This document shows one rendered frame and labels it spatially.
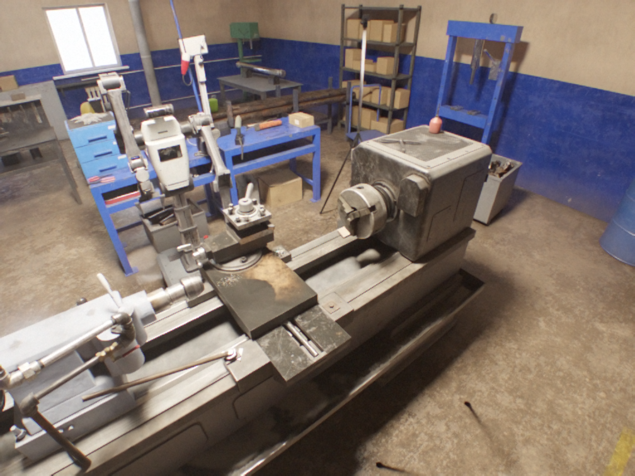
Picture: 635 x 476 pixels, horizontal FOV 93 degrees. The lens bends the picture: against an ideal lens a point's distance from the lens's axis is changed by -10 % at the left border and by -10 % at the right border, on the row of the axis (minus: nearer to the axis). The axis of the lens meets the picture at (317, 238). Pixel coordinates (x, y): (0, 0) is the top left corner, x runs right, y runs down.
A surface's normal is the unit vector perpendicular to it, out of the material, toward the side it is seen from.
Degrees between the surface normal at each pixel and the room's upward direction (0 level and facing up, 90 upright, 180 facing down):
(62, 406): 61
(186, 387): 0
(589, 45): 90
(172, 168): 90
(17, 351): 0
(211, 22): 90
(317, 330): 0
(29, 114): 90
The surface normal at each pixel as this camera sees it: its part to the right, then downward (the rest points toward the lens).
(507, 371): 0.00, -0.81
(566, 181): -0.79, 0.36
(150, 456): 0.61, 0.47
